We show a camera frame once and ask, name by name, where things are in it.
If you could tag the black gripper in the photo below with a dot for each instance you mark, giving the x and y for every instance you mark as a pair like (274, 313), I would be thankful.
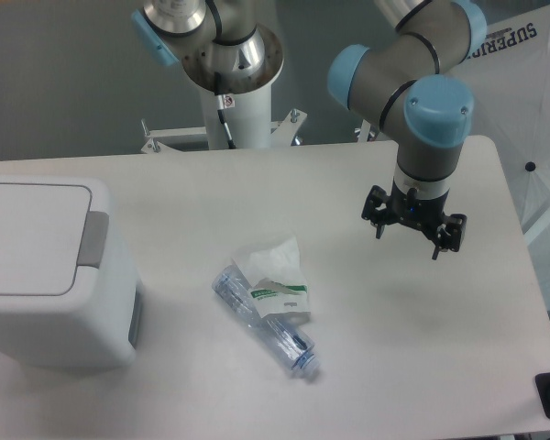
(418, 205)

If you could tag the white plastic trash can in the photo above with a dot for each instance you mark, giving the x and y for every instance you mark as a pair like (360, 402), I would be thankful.
(69, 287)

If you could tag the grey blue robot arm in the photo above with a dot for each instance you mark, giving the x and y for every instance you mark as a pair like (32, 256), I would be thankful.
(404, 92)

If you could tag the white green plastic bag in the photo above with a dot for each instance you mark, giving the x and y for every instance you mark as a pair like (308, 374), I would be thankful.
(273, 271)

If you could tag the clear plastic water bottle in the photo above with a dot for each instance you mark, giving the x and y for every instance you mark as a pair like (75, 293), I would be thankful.
(280, 336)

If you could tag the white umbrella with lettering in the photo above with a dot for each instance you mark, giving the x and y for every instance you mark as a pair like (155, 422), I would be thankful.
(509, 75)

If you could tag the white metal base frame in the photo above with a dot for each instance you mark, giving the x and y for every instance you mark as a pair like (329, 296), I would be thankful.
(283, 133)

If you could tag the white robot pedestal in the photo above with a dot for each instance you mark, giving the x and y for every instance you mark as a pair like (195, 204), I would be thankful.
(234, 84)

